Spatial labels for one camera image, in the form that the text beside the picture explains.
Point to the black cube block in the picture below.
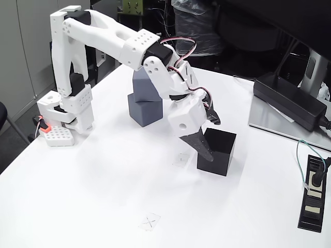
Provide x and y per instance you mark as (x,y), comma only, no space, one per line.
(222,155)

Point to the grey cube block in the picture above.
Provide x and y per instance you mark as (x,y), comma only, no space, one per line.
(143,87)
(144,113)

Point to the silver monitor stand base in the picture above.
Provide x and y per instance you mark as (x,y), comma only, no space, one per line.
(269,121)

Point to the black power adapter brick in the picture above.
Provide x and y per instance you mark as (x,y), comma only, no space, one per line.
(287,100)

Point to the plastic wrapped bundle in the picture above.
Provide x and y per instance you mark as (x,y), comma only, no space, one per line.
(204,25)

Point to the silver monitor stand neck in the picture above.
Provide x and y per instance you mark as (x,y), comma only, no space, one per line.
(314,69)

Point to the crumpled white plastic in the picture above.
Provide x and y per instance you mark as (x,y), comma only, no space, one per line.
(325,91)

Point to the black power plug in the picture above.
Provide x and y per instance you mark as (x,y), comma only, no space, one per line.
(316,179)

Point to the black monitor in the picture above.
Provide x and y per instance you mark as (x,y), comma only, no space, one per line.
(284,18)

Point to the green circuit board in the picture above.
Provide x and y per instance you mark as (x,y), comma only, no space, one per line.
(132,7)

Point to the white perforated clamp block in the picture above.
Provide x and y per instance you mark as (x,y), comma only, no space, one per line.
(59,137)

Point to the black power strip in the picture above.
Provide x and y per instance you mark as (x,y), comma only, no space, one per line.
(311,211)

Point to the orange connector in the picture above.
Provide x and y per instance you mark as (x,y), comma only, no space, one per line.
(45,127)

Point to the black chair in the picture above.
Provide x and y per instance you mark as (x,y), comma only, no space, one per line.
(2,113)

